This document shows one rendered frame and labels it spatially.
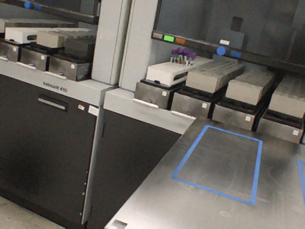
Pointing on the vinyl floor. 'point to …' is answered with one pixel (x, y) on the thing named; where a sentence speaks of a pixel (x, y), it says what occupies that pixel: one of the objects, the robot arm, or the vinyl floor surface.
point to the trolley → (220, 183)
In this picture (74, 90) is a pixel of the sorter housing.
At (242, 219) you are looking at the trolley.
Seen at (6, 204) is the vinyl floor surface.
